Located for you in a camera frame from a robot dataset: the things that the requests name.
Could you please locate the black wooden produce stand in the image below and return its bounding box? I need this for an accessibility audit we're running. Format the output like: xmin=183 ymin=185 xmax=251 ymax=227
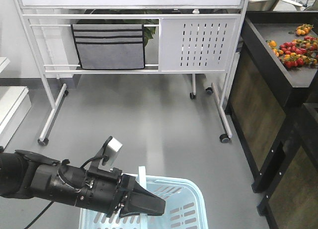
xmin=226 ymin=11 xmax=318 ymax=229

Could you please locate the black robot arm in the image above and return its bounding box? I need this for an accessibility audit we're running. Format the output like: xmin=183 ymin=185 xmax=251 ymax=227
xmin=0 ymin=150 xmax=165 ymax=218

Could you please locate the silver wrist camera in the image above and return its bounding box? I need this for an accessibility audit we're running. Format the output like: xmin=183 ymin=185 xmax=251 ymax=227
xmin=100 ymin=136 xmax=123 ymax=166

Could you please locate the white metal shelving unit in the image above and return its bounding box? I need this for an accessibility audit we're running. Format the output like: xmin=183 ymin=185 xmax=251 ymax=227
xmin=0 ymin=86 xmax=31 ymax=152

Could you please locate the grey fabric pocket organizer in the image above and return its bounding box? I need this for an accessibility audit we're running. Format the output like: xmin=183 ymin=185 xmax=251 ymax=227
xmin=71 ymin=24 xmax=145 ymax=70

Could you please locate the red and orange tomatoes pile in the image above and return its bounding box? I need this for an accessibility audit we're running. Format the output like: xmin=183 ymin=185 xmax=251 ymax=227
xmin=266 ymin=24 xmax=318 ymax=70

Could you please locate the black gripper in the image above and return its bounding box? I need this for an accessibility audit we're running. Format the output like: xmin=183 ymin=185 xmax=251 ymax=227
xmin=75 ymin=168 xmax=166 ymax=218

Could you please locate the light blue plastic basket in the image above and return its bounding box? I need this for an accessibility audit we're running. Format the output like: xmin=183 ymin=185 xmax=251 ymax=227
xmin=79 ymin=166 xmax=208 ymax=229

